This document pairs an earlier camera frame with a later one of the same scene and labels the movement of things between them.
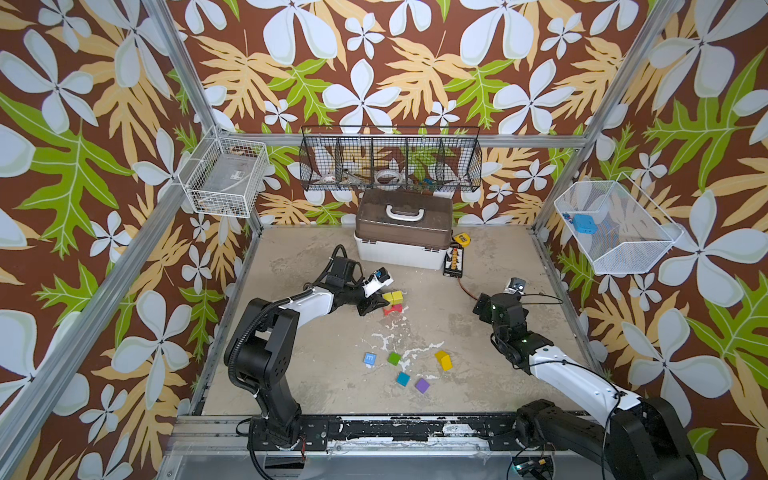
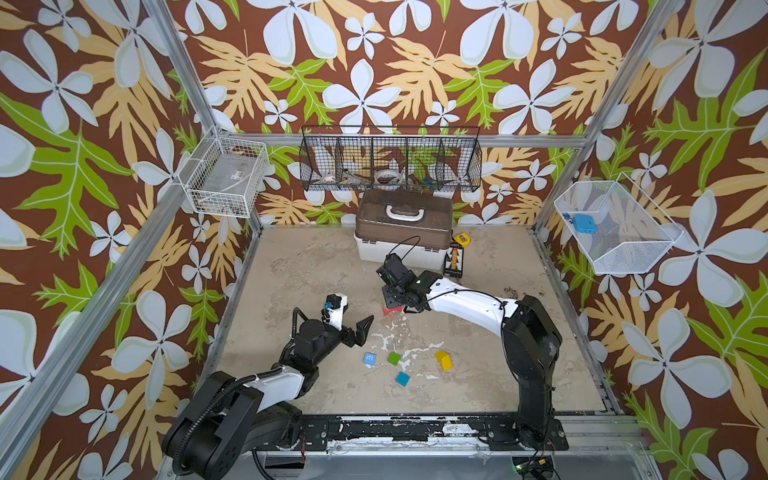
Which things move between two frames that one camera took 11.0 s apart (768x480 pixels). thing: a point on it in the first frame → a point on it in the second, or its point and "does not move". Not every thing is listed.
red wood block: x=393 y=308 does not move
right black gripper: x=504 y=299 → x=394 y=285
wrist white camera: x=379 y=279 → x=334 y=307
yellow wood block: x=444 y=359 does not move
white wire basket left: x=224 y=176 does not move
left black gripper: x=372 y=303 → x=360 y=333
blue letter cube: x=370 y=358 does not move
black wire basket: x=436 y=158 does not move
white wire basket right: x=631 y=235 does not move
